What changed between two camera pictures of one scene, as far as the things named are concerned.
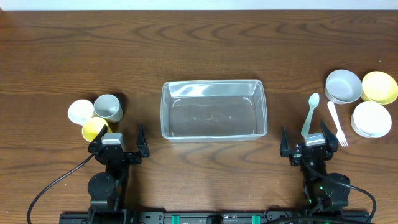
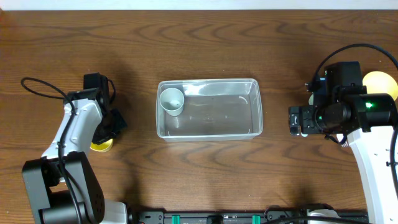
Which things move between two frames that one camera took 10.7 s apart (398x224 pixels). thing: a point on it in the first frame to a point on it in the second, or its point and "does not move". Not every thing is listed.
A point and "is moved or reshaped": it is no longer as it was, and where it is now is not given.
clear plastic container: [213, 111] does not move
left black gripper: [116, 154] to [115, 125]
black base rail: [137, 216] does not move
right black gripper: [311, 152] to [302, 120]
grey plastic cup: [107, 106] is moved or reshaped
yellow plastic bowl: [379, 87] does not move
